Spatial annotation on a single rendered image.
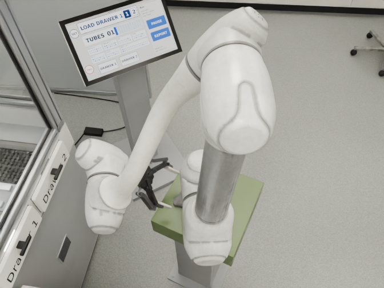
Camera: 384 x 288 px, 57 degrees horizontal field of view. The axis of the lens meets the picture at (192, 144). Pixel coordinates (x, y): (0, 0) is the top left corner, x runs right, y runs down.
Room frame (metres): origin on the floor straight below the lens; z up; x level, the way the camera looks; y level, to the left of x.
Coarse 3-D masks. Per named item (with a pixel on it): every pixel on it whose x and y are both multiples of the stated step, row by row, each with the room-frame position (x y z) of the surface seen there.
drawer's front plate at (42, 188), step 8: (64, 144) 0.95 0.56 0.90; (56, 152) 0.89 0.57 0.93; (64, 152) 0.92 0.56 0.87; (56, 160) 0.86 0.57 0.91; (64, 160) 0.90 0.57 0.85; (48, 168) 0.81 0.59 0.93; (56, 168) 0.84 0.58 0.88; (48, 176) 0.78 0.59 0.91; (40, 184) 0.73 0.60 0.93; (48, 184) 0.76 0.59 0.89; (56, 184) 0.79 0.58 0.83; (40, 192) 0.70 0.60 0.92; (32, 200) 0.67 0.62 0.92; (40, 200) 0.68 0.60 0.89; (48, 200) 0.71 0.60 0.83; (40, 208) 0.66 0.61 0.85
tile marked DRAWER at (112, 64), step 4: (112, 60) 1.36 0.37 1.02; (116, 60) 1.36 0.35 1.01; (100, 64) 1.33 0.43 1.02; (104, 64) 1.33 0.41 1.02; (108, 64) 1.34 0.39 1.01; (112, 64) 1.34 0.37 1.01; (116, 64) 1.35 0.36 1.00; (100, 68) 1.32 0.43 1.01; (104, 68) 1.32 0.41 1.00; (108, 68) 1.33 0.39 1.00; (112, 68) 1.33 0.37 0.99; (116, 68) 1.34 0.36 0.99; (100, 72) 1.30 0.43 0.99; (104, 72) 1.31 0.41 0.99
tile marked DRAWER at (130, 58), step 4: (136, 52) 1.41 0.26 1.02; (124, 56) 1.39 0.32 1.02; (128, 56) 1.39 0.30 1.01; (132, 56) 1.40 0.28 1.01; (136, 56) 1.40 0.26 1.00; (120, 60) 1.37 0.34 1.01; (124, 60) 1.37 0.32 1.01; (128, 60) 1.38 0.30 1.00; (132, 60) 1.38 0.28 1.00; (136, 60) 1.39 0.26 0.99; (124, 64) 1.36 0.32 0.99; (128, 64) 1.36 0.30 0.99
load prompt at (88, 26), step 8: (128, 8) 1.55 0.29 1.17; (136, 8) 1.56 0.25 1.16; (104, 16) 1.49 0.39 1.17; (112, 16) 1.50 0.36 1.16; (120, 16) 1.51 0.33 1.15; (128, 16) 1.52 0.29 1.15; (136, 16) 1.53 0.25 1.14; (80, 24) 1.43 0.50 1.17; (88, 24) 1.44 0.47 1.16; (96, 24) 1.45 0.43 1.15; (104, 24) 1.46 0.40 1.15; (112, 24) 1.47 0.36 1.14; (80, 32) 1.41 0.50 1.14; (88, 32) 1.42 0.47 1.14
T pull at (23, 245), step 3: (27, 237) 0.52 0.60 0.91; (30, 237) 0.52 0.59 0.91; (27, 240) 0.51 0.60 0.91; (18, 243) 0.50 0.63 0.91; (21, 243) 0.50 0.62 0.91; (24, 243) 0.50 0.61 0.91; (27, 243) 0.50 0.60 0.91; (18, 246) 0.49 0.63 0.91; (21, 246) 0.49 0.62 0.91; (24, 246) 0.48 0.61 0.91; (27, 246) 0.49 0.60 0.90; (24, 249) 0.47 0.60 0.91; (21, 252) 0.46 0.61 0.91; (24, 252) 0.47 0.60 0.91; (21, 255) 0.45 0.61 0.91
